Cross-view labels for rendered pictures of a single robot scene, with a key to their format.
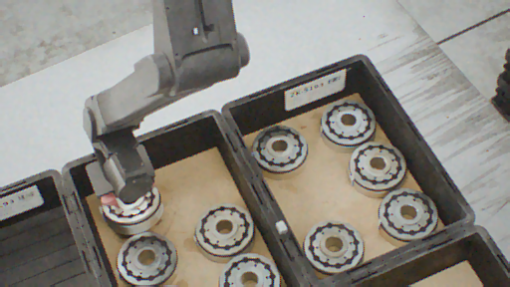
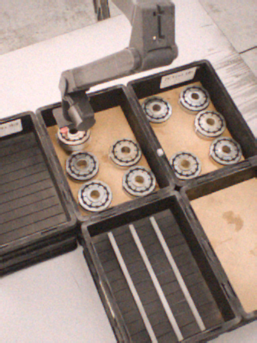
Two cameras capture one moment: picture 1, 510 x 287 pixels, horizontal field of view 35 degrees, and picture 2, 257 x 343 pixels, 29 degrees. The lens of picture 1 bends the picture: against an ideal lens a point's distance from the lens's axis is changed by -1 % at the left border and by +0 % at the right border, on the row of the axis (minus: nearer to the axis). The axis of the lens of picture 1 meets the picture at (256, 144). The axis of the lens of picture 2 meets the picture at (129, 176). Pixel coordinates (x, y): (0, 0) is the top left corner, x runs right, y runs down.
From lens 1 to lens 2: 0.23 m
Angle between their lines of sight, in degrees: 9
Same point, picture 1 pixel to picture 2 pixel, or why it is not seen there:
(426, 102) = (233, 89)
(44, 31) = not seen: outside the picture
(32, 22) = not seen: outside the picture
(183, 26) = (150, 34)
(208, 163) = (115, 115)
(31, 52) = not seen: outside the picture
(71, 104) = (29, 73)
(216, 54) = (163, 51)
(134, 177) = (87, 118)
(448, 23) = (237, 45)
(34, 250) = (15, 156)
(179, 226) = (99, 148)
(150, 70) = (128, 57)
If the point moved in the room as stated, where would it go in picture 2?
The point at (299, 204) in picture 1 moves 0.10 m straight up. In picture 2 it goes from (165, 141) to (170, 125)
